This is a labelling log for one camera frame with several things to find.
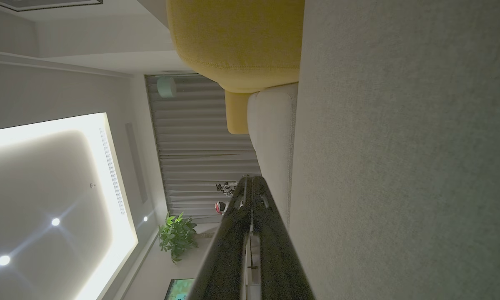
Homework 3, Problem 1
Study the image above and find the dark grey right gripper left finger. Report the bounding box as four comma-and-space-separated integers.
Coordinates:
187, 176, 253, 300

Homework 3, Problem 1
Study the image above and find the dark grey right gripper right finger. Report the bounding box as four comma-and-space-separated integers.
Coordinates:
251, 176, 315, 300

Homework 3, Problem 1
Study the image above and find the green potted plant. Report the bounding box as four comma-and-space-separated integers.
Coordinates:
158, 211, 199, 265

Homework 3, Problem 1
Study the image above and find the black white background robot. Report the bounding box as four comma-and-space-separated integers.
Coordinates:
215, 181, 238, 197

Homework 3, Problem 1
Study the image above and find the grey pleated curtain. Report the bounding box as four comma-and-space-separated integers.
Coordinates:
145, 74, 262, 224

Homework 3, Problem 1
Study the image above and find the grey sofa seat cushion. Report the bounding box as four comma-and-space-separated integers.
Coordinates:
247, 82, 299, 229

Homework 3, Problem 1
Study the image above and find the narrow yellow sofa backrest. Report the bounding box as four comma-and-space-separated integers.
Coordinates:
225, 90, 255, 135

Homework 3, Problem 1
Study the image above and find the long ceiling air vent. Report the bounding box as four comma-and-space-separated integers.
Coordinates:
99, 127, 126, 216

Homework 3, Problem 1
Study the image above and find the round pale green lamp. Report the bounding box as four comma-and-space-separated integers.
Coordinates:
157, 76, 177, 99

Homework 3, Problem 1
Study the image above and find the large yellow sofa backrest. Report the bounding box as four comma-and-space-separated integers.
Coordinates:
166, 0, 305, 93

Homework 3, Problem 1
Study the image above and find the wall screen with green picture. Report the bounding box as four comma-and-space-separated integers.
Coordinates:
164, 278, 195, 300

